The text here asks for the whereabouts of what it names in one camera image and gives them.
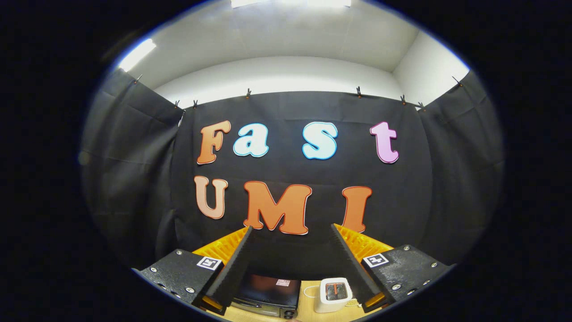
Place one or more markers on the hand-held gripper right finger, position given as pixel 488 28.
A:
pixel 351 268

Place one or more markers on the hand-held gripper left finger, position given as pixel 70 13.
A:
pixel 234 268

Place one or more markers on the black toaster oven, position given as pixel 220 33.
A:
pixel 268 293

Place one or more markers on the white pop-up toaster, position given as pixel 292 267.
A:
pixel 333 305

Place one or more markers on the black backdrop cloth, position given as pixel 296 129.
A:
pixel 286 107

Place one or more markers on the small ceiling light panel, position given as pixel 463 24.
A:
pixel 136 54

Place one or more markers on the long ceiling light panel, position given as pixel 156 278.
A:
pixel 290 2

